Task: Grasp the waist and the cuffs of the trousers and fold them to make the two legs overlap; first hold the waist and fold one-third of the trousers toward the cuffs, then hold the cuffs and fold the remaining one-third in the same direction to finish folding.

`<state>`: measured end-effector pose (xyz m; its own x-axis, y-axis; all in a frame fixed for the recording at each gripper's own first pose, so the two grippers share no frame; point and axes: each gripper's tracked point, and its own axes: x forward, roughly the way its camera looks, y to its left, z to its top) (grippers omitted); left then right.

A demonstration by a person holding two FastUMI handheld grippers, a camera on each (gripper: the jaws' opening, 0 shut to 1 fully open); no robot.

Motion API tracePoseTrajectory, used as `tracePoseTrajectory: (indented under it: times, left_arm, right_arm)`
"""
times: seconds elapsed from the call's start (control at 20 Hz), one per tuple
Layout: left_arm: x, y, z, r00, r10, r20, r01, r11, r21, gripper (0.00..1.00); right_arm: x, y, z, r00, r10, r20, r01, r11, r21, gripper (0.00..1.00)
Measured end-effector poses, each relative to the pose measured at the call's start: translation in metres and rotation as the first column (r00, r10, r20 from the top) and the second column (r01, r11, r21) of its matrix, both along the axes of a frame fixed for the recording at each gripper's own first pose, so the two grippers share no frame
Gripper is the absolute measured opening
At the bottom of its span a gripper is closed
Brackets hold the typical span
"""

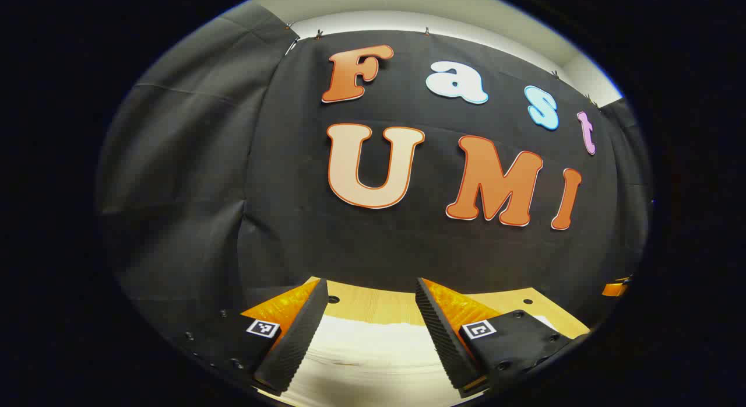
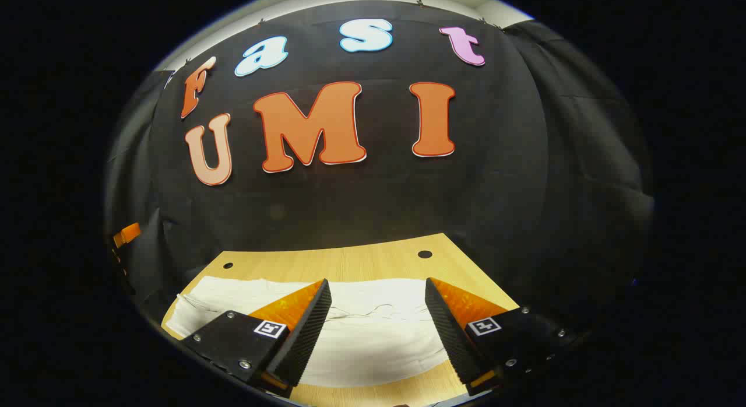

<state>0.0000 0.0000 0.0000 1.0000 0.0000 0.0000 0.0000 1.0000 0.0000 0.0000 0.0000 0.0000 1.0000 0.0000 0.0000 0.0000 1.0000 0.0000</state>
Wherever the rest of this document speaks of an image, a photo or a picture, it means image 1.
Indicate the black backdrop cloth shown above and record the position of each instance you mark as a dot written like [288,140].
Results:
[280,162]

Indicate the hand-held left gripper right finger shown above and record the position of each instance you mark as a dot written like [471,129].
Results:
[446,337]

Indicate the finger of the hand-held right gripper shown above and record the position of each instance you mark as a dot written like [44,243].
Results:
[615,288]

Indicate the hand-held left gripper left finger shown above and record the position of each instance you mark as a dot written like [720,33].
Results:
[297,337]

